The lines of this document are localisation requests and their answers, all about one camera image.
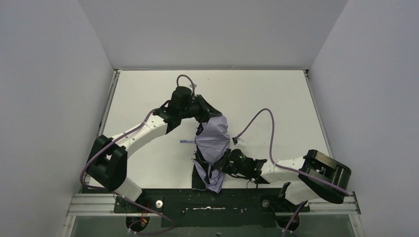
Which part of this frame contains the lavender folding umbrella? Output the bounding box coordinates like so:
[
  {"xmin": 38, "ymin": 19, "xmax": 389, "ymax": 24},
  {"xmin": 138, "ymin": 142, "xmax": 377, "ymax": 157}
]
[{"xmin": 180, "ymin": 116, "xmax": 231, "ymax": 193}]

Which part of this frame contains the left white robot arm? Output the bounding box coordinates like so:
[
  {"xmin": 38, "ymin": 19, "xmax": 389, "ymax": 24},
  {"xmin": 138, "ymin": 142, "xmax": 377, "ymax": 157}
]
[{"xmin": 80, "ymin": 86, "xmax": 222, "ymax": 202}]

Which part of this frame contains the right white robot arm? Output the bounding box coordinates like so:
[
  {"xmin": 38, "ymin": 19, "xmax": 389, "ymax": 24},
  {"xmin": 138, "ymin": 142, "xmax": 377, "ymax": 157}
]
[{"xmin": 214, "ymin": 149, "xmax": 352, "ymax": 205}]

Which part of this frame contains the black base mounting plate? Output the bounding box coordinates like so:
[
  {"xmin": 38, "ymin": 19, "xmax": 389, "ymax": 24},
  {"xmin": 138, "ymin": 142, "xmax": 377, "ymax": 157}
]
[{"xmin": 113, "ymin": 188, "xmax": 298, "ymax": 228}]

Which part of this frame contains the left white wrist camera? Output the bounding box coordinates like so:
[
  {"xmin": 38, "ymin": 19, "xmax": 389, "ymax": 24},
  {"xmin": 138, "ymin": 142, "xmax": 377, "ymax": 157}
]
[{"xmin": 189, "ymin": 83, "xmax": 197, "ymax": 96}]

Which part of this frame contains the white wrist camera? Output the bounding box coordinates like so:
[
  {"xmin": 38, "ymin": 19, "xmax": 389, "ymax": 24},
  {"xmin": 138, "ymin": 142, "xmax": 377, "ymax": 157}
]
[
  {"xmin": 189, "ymin": 83, "xmax": 197, "ymax": 96},
  {"xmin": 231, "ymin": 137, "xmax": 246, "ymax": 147}
]

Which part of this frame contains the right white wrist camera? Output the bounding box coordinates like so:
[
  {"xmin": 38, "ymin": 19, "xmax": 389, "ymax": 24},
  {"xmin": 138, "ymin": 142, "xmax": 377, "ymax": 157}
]
[{"xmin": 231, "ymin": 137, "xmax": 246, "ymax": 147}]

